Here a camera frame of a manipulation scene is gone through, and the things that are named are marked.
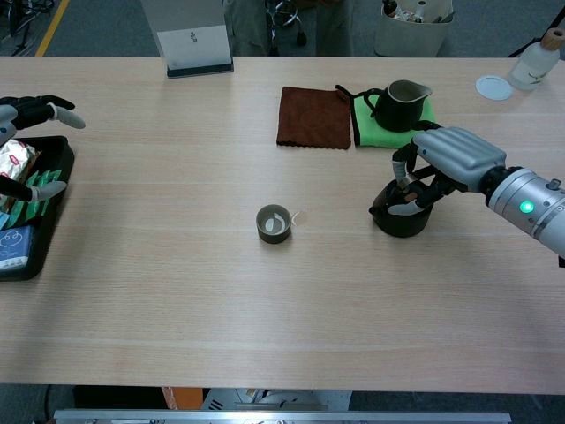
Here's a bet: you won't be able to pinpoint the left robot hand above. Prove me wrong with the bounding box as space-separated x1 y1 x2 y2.
0 95 87 203

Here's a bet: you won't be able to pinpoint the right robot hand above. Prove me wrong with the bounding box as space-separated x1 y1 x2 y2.
388 122 508 217

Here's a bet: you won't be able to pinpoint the black cast iron teapot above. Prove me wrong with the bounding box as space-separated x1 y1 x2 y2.
368 176 434 239

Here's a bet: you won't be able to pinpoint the dark ceramic tea cup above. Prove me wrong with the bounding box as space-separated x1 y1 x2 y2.
255 203 293 245

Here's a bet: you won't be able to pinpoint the black plastic tray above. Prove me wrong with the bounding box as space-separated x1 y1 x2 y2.
0 134 76 283

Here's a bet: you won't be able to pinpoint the foil snack bag red labels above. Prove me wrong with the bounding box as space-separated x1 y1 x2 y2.
0 136 39 211

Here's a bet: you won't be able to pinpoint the black ceramic pitcher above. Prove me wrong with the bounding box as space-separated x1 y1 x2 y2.
362 79 433 133

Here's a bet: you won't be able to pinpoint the white round coaster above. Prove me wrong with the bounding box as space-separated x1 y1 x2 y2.
475 74 514 102

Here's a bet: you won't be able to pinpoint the green cloth with black edge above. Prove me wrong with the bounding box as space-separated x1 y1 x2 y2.
335 83 441 149

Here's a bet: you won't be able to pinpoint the glass bottle with wooden cork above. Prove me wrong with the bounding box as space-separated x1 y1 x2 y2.
506 26 565 93

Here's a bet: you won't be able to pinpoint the beige storage bin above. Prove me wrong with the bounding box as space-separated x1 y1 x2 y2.
374 0 456 58

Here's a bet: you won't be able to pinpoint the blue packet with face print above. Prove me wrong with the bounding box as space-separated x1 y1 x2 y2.
0 224 34 270

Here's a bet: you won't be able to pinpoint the brown cloth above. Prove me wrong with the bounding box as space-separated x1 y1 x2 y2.
275 86 353 151

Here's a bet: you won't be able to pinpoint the grey sign stand white card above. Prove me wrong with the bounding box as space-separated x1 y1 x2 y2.
140 0 235 80

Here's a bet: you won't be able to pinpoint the chrome stool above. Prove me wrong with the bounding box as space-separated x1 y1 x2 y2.
264 0 309 57

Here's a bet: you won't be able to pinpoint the person in khaki trousers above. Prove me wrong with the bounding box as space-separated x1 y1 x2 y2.
222 0 357 57

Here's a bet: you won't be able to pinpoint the orange object under table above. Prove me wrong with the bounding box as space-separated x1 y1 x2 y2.
161 386 204 411

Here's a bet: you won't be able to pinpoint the black metal frame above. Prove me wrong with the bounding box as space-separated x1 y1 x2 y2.
0 0 57 57

